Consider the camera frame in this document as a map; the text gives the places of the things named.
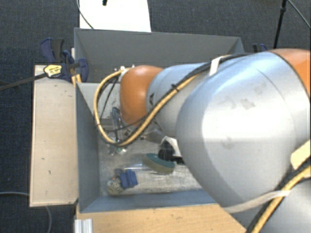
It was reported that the beige spotted ball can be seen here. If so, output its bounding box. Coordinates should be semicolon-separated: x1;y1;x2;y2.
106;178;125;196

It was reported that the pale wood board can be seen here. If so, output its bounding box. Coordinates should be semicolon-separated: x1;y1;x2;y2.
29;65;79;207

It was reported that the clear plastic bottle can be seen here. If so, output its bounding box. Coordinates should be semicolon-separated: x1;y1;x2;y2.
122;163;147;172

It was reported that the green and beige round sponge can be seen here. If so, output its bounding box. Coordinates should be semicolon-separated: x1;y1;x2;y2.
141;152;176;175

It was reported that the blue ribbed block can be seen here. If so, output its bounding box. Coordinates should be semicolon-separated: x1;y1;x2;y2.
114;168;138;189

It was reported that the black cylinder on white bracket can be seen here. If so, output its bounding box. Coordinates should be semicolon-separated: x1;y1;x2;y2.
157;135;185;165

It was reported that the grey metal bin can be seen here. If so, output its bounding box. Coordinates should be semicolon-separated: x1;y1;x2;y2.
73;27;245;214

